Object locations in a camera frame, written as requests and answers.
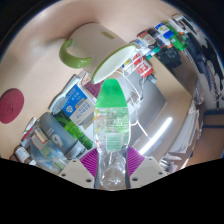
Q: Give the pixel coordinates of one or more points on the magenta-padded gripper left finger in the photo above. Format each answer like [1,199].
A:
[88,163]

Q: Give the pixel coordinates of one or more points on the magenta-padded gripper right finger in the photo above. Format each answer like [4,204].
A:
[136,163]

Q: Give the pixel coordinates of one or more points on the green-capped clear plastic bottle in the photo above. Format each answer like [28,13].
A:
[111,116]

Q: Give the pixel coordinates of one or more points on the dark green bottle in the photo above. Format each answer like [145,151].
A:
[79,134]

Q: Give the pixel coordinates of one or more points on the white LED light bar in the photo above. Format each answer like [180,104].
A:
[156,135]

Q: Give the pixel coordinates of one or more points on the blue plastic bag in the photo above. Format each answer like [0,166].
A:
[50,158]

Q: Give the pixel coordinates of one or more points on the clear glass bottle yellow cap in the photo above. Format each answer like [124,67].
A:
[40,136]

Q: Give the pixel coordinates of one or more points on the blue and white carton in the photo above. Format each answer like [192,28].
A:
[76,105]

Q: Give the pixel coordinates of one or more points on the pink pouch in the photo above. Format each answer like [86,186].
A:
[93,89]

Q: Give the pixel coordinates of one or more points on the flat round red coaster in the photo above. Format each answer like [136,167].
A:
[11,106]

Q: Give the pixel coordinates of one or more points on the red and white canister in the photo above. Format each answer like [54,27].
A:
[143,66]

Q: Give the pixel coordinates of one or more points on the dark hanging clothes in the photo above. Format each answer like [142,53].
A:
[210,66]

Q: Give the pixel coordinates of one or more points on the green container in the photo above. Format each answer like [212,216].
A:
[178,36]

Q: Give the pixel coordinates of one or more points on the small white bottle blue cap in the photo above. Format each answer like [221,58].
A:
[162,28]

